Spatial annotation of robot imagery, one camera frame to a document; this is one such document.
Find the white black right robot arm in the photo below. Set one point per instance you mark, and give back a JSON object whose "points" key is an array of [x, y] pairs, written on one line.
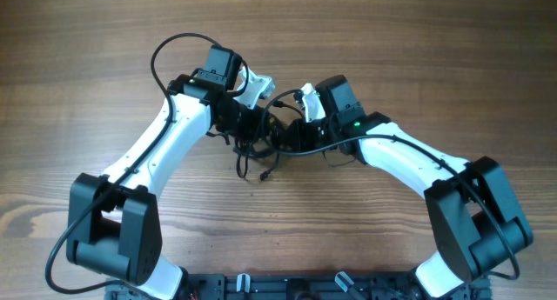
{"points": [[476, 218]]}

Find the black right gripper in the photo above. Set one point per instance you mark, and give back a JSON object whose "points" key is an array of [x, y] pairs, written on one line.
{"points": [[291, 135]]}

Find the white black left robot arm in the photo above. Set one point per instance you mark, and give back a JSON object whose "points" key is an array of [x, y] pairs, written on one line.
{"points": [[113, 224]]}

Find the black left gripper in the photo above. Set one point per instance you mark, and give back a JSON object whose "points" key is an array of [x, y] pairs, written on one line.
{"points": [[256, 127]]}

